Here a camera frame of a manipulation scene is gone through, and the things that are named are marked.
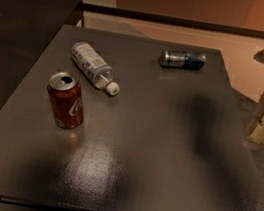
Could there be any silver blue redbull can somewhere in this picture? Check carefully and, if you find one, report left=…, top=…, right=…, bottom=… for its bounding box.
left=159, top=50, right=206, bottom=70

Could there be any red coca-cola can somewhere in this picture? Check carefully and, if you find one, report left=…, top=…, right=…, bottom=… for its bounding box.
left=47, top=71, right=84, bottom=129

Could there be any clear plastic water bottle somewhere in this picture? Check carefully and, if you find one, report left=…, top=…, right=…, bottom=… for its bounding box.
left=71, top=42, right=120, bottom=96

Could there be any dark side table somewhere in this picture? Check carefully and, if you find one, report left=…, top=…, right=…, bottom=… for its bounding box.
left=0, top=0, right=84, bottom=109

